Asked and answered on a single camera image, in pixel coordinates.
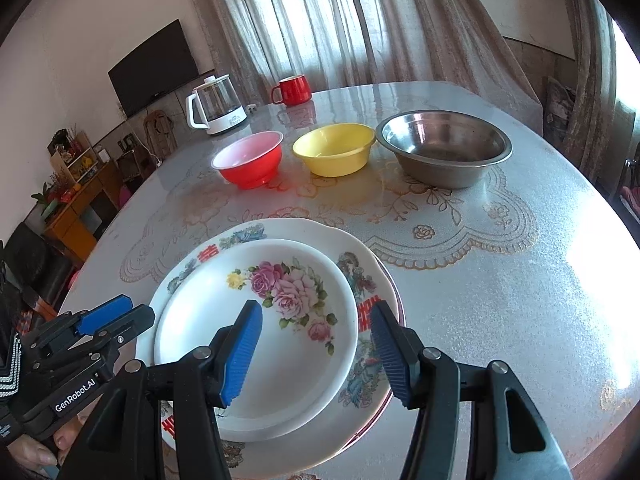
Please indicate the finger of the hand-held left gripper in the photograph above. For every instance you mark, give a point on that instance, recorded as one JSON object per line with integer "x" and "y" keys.
{"x": 135, "y": 320}
{"x": 105, "y": 312}

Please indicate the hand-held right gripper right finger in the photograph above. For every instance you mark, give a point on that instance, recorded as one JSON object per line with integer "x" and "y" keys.
{"x": 390, "y": 355}

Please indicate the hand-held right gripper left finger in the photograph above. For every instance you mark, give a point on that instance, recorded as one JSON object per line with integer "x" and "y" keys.
{"x": 242, "y": 355}

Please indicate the pink rimmed floral plate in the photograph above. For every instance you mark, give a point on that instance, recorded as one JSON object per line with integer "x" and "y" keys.
{"x": 401, "y": 305}

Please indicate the white rose print plate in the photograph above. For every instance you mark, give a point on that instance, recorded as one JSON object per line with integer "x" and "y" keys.
{"x": 300, "y": 360}

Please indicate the white plate with red characters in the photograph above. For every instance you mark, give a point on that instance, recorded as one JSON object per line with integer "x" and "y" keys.
{"x": 310, "y": 232}

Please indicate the red plastic bowl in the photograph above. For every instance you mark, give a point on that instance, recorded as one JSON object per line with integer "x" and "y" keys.
{"x": 250, "y": 165}

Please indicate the yellow plastic bowl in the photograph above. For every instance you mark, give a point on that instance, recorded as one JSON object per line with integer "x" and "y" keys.
{"x": 335, "y": 155}

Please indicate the stainless steel bowl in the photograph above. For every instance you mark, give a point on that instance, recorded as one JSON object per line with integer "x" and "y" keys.
{"x": 445, "y": 150}

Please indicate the person's left hand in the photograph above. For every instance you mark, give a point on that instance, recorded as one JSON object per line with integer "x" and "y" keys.
{"x": 30, "y": 455}

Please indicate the black sofa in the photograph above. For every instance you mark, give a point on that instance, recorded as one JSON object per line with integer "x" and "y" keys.
{"x": 30, "y": 265}

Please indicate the orange wooden cabinet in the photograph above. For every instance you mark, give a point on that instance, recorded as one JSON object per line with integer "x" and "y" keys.
{"x": 75, "y": 225}

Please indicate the pink bag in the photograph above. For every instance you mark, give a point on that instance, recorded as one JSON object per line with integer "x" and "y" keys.
{"x": 124, "y": 196}

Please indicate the green leafy plant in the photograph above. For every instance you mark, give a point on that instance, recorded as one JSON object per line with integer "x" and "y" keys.
{"x": 45, "y": 200}

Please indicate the small wooden shelf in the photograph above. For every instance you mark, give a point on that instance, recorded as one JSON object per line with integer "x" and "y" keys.
{"x": 75, "y": 160}

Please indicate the rattan chair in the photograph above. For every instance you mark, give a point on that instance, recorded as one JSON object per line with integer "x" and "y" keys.
{"x": 157, "y": 135}

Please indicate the white glass electric kettle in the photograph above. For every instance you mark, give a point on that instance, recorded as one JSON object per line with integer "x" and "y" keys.
{"x": 220, "y": 110}

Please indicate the red mug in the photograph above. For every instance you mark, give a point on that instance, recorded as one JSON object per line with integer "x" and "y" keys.
{"x": 295, "y": 91}

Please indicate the pink cloth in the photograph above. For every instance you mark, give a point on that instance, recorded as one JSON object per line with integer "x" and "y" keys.
{"x": 632, "y": 199}

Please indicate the folded patterned cloth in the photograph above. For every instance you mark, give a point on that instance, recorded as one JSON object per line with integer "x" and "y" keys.
{"x": 559, "y": 107}

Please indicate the wide beige sheer curtain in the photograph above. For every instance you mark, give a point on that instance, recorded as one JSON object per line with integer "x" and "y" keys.
{"x": 350, "y": 20}

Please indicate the narrow beige sheer curtain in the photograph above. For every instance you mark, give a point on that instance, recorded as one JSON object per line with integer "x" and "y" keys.
{"x": 592, "y": 85}

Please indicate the black wall television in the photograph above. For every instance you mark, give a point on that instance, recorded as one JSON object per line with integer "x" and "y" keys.
{"x": 150, "y": 70}

